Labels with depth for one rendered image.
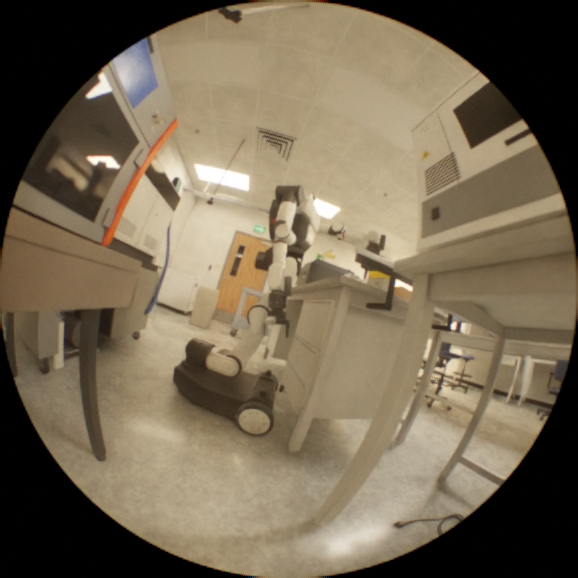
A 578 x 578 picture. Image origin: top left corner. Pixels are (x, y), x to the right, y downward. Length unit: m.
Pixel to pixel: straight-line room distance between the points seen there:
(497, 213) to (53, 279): 0.71
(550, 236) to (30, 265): 0.68
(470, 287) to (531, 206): 0.20
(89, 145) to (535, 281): 0.78
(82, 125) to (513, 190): 0.73
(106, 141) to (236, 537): 1.03
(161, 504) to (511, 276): 1.01
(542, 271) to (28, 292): 0.72
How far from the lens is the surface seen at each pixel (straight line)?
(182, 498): 0.81
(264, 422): 1.09
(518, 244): 0.37
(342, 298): 0.85
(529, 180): 0.43
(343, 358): 1.01
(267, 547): 0.77
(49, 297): 0.37
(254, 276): 4.58
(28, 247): 0.33
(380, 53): 2.14
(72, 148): 0.45
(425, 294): 0.49
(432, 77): 2.23
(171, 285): 4.20
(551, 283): 0.39
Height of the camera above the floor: 0.70
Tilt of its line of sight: 6 degrees up
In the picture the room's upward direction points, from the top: 16 degrees clockwise
